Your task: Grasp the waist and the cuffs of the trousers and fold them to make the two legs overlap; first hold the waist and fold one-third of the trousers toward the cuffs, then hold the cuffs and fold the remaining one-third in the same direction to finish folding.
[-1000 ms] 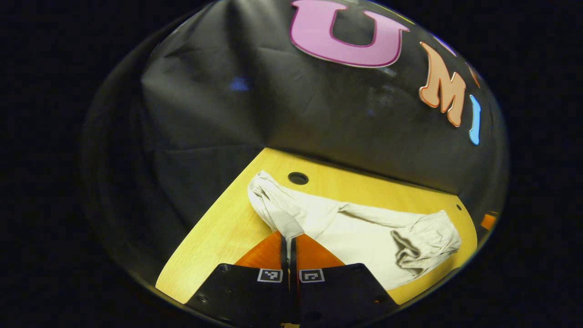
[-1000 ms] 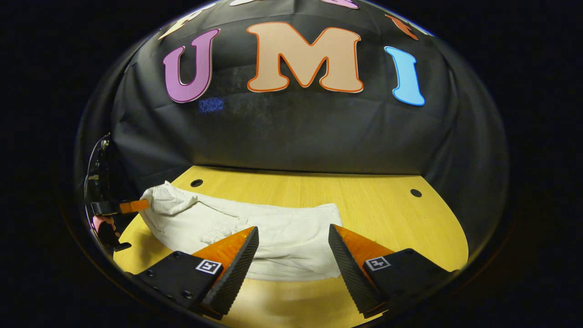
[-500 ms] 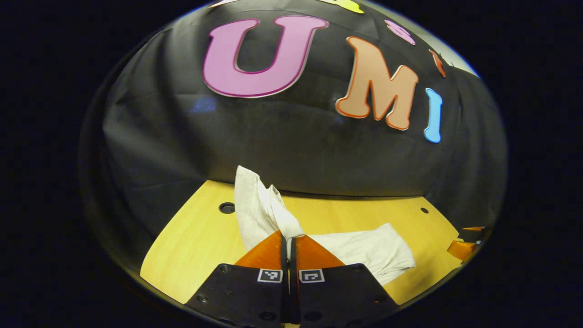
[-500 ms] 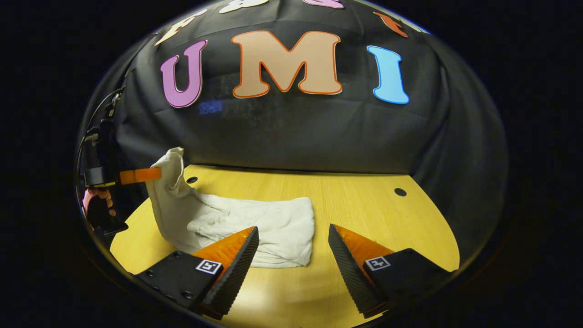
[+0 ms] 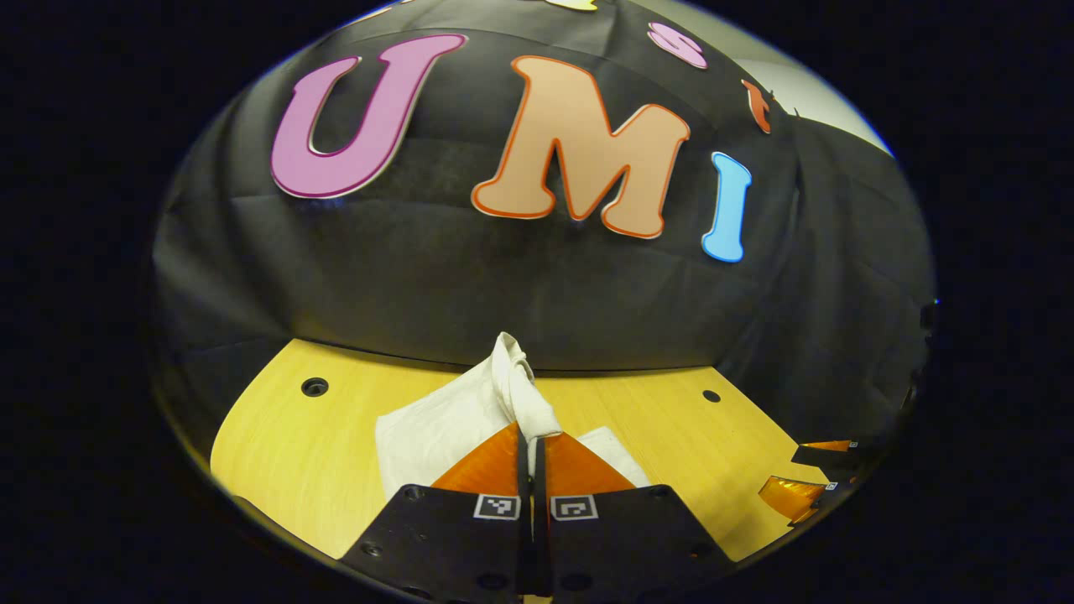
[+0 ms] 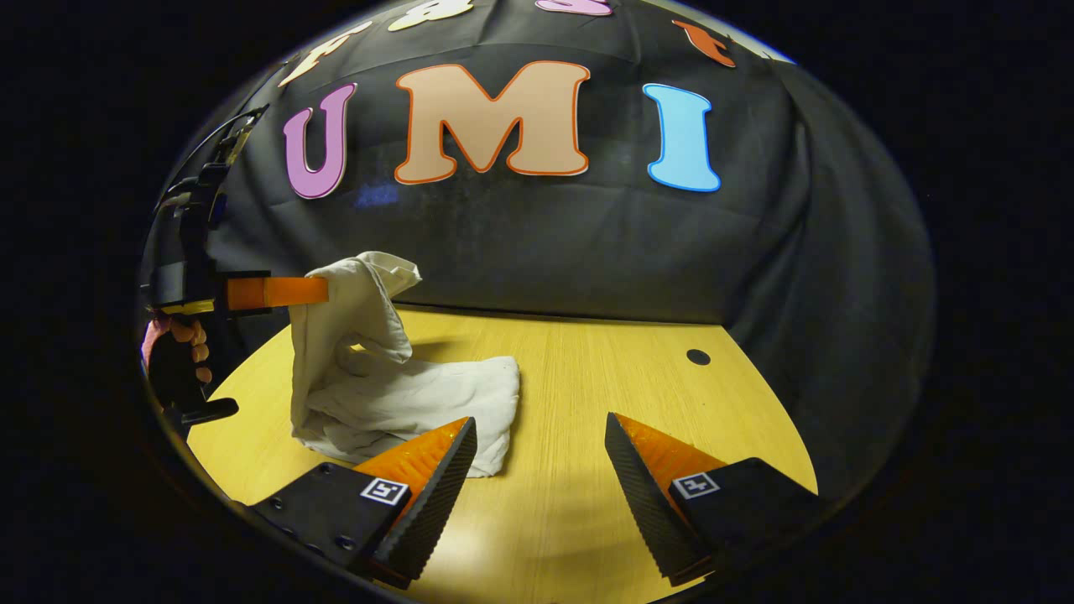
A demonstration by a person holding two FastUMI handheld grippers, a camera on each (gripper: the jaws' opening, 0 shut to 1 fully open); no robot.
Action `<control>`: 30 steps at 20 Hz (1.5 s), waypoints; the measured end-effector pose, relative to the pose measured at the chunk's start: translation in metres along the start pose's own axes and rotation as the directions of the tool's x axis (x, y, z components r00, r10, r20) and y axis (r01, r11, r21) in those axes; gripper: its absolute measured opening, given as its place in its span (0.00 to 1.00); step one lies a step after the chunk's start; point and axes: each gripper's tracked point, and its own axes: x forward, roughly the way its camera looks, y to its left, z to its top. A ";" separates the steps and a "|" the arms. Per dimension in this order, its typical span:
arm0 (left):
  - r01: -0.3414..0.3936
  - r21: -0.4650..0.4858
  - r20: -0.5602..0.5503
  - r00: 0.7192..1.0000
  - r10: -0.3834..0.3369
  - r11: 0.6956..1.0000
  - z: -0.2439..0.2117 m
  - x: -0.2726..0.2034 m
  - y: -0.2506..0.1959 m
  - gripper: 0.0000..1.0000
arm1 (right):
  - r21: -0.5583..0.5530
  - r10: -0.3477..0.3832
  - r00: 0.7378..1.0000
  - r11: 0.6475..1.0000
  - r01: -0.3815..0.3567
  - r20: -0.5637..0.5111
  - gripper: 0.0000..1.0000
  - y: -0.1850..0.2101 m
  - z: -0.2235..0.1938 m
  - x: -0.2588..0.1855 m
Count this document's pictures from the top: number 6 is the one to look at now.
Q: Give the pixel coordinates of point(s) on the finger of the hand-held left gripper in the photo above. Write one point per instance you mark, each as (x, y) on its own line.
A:
(277, 292)

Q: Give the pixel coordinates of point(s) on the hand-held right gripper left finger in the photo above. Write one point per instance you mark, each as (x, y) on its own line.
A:
(432, 503)

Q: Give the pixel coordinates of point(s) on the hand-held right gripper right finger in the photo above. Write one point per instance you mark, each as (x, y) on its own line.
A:
(650, 503)

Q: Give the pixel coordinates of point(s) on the white jeans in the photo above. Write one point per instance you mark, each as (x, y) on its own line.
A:
(377, 394)

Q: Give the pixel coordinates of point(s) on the black backdrop cloth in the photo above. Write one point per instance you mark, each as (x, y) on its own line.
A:
(587, 252)

